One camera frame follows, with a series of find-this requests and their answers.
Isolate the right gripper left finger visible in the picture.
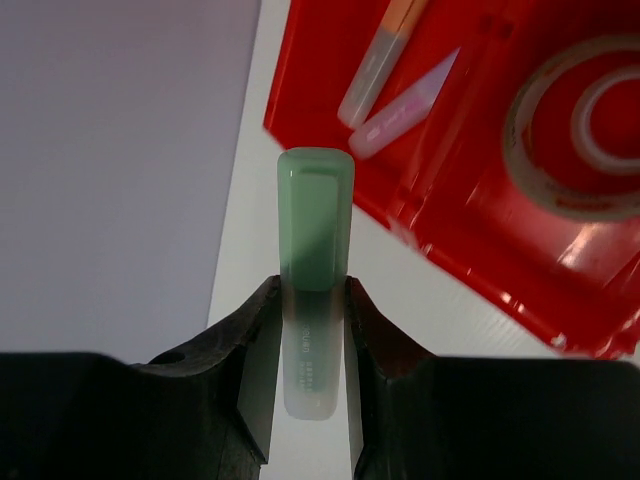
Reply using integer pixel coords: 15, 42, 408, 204
1, 276, 281, 479

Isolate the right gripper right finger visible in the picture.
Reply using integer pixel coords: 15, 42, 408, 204
344, 278, 639, 479

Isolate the green highlighter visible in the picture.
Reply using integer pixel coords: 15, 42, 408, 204
277, 147, 355, 421

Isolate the large silver tape roll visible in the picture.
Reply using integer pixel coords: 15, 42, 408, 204
503, 35, 639, 222

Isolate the pink highlighter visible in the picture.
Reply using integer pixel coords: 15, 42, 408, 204
348, 48, 460, 159

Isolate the small clear tape roll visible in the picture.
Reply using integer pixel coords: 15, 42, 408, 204
570, 65, 639, 176

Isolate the orange-tip grey highlighter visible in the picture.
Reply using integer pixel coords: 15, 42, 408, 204
337, 0, 428, 130

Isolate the red compartment bin tray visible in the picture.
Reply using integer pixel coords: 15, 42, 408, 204
264, 1, 639, 359

